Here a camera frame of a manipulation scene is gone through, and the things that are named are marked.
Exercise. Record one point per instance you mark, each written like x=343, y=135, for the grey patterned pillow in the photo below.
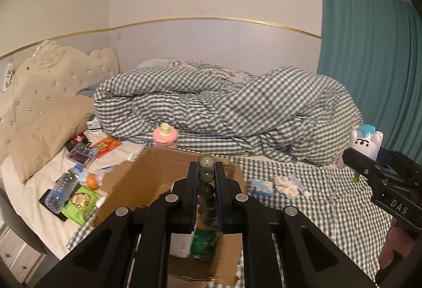
x=214, y=69

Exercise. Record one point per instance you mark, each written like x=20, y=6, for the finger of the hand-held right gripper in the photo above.
x=399, y=159
x=361, y=159

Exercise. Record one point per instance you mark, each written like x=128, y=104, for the white unicorn toy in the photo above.
x=362, y=143

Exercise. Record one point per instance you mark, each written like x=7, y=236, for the grey bed frame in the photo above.
x=23, y=228

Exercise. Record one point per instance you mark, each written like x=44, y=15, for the grey checked bed cover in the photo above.
x=296, y=215

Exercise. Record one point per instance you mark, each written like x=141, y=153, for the green snack packet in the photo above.
x=80, y=204

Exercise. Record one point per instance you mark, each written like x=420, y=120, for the black pink pouch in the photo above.
x=77, y=140

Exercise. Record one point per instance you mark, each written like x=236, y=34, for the pink baby bottle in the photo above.
x=165, y=138

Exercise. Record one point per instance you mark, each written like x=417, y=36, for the black phone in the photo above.
x=43, y=199

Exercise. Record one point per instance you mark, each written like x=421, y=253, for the white pillow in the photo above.
x=155, y=63

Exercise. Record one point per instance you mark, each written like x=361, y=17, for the white power strip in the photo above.
x=8, y=75

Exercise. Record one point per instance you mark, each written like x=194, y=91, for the green foil packet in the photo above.
x=204, y=243

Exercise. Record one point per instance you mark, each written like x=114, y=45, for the orange fruit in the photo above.
x=92, y=182

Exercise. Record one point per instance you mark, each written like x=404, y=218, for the teal curtain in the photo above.
x=362, y=44

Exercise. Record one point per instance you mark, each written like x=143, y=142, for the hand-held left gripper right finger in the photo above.
x=221, y=199

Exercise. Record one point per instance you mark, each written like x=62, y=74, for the brown cardboard box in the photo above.
x=145, y=176

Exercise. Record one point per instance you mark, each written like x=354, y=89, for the white drawer cabinet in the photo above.
x=15, y=251

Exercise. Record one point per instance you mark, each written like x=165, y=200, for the red snack packet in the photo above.
x=107, y=144

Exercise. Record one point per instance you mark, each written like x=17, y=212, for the clear plastic wrapper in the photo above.
x=104, y=172

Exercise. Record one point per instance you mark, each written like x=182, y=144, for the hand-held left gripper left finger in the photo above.
x=191, y=195

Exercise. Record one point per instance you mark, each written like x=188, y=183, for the grey checked duvet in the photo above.
x=230, y=110

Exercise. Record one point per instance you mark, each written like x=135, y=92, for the cream tufted headboard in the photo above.
x=49, y=77

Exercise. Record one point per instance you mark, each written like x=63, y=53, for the person's right hand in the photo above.
x=394, y=248

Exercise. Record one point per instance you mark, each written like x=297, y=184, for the white cream tube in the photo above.
x=303, y=190

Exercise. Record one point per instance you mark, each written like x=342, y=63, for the beige pillow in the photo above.
x=43, y=133

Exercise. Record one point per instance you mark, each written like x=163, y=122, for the small clear water bottle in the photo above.
x=62, y=189

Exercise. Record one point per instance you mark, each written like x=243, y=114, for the white green small box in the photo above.
x=94, y=125

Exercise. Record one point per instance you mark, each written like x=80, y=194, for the blue white tissue packet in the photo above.
x=262, y=188

